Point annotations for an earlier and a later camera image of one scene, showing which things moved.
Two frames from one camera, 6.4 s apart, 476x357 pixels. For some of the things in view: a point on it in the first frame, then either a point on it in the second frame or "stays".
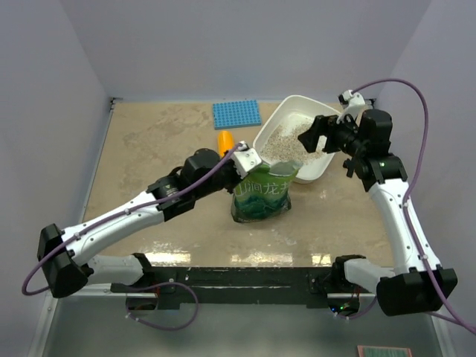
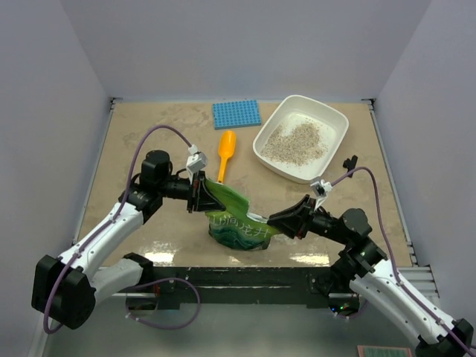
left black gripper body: [230, 175] → [193, 190]
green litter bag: [263, 193] → [232, 226]
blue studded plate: [236, 114] stays
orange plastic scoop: [225, 141] stays
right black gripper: [319, 128] → [288, 221]
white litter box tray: [277, 138] stays
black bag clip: [349, 165] stays
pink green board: [383, 351] stays
